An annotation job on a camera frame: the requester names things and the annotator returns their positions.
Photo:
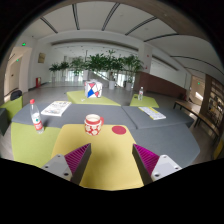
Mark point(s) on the potted plant in white pot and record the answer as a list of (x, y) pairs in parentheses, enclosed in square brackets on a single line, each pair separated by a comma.
[(112, 65)]

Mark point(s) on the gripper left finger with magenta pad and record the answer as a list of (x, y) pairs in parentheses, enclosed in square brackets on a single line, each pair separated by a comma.
[(71, 166)]

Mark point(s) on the potted plant far left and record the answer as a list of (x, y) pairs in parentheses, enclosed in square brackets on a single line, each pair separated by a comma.
[(54, 68)]

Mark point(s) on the framed wall picture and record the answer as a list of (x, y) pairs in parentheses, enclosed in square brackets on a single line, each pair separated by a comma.
[(41, 57)]

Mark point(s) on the brown reception counter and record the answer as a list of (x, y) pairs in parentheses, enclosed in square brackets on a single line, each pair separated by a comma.
[(151, 83)]

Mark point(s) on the white cube with coloured triangles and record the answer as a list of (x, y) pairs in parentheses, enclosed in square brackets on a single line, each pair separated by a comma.
[(93, 89)]

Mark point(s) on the round red coaster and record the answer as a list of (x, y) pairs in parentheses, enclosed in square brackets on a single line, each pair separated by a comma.
[(120, 130)]

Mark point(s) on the red fire extinguisher box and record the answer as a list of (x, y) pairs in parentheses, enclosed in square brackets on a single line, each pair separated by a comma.
[(38, 82)]

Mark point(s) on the red floral ceramic mug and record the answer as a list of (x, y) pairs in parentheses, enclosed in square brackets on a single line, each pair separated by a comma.
[(93, 124)]

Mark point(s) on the dark office chair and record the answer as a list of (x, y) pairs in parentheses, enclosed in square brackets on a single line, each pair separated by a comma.
[(16, 94)]

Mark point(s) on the open magazine on left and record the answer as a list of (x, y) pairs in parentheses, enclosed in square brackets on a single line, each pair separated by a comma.
[(57, 108)]

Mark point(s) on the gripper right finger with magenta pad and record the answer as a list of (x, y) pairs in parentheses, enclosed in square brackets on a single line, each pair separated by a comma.
[(151, 166)]

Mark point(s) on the small distant water bottle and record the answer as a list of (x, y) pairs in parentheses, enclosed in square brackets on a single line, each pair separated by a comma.
[(140, 94)]

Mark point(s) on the potted plant right white pot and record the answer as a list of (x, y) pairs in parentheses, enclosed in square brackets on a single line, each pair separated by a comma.
[(132, 64)]

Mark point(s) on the yellow booklet on right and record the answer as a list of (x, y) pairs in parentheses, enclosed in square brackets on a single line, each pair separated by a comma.
[(152, 113)]

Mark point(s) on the clear water bottle red cap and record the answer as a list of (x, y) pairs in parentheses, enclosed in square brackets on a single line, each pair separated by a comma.
[(35, 117)]

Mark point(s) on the long wooden bench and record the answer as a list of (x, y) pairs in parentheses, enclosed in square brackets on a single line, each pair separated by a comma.
[(199, 117)]

